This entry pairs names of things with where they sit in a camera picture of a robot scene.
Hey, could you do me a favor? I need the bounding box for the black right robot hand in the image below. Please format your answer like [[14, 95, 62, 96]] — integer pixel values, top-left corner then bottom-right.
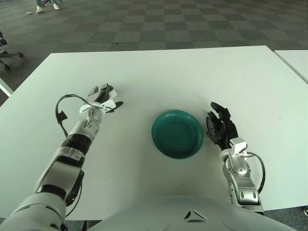
[[205, 102, 239, 151]]

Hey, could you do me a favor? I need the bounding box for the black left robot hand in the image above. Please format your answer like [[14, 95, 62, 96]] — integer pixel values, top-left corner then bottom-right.
[[88, 83, 124, 114]]

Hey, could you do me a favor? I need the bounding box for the green plate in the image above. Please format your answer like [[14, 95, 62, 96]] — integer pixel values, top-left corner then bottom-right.
[[151, 109, 205, 160]]

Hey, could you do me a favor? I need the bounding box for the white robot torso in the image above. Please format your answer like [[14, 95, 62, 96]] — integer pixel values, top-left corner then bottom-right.
[[86, 195, 308, 231]]

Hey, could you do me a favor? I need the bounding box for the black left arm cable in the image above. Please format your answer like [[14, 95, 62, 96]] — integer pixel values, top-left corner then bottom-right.
[[55, 94, 93, 138]]

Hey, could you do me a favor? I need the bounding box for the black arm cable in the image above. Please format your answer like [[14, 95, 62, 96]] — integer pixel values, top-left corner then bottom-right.
[[245, 152, 267, 193], [55, 94, 93, 138]]

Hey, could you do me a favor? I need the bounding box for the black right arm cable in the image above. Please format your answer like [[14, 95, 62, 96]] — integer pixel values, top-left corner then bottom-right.
[[245, 152, 267, 193]]

